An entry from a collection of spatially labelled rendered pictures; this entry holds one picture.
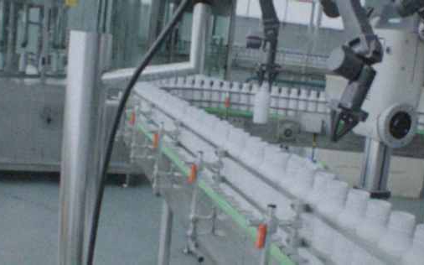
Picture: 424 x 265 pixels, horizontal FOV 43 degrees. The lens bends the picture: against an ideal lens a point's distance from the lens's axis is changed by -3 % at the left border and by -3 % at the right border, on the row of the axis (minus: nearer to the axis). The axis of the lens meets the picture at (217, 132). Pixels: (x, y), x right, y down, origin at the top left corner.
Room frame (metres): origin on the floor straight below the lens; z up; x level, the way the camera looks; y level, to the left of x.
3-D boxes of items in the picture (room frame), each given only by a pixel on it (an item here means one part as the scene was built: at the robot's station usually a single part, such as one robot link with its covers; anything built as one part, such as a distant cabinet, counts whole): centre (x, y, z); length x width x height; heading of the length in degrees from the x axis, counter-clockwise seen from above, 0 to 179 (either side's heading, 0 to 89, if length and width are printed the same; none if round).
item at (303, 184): (1.05, -0.18, 1.08); 0.06 x 0.06 x 0.17
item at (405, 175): (5.90, -1.71, 0.59); 1.10 x 0.62 x 1.18; 91
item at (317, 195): (1.00, -0.21, 1.08); 0.06 x 0.06 x 0.17
